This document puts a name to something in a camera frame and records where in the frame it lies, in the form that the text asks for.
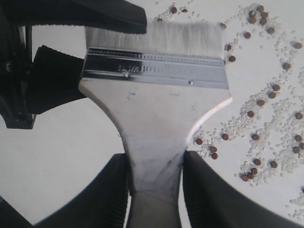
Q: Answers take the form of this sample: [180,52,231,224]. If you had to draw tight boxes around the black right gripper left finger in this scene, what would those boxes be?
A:
[0,153,130,228]

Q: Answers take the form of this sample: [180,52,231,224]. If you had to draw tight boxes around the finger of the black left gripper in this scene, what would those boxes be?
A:
[0,0,147,34]

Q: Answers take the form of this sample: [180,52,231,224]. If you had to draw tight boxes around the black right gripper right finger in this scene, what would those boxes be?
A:
[182,151,300,228]

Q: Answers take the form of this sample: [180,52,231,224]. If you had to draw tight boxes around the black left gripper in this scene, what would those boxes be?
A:
[0,24,86,130]

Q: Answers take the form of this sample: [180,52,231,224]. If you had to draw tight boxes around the white paint brush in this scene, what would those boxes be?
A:
[79,21,232,228]

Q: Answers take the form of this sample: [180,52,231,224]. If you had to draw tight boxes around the scattered rice and brown pellets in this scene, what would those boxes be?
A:
[152,0,304,222]

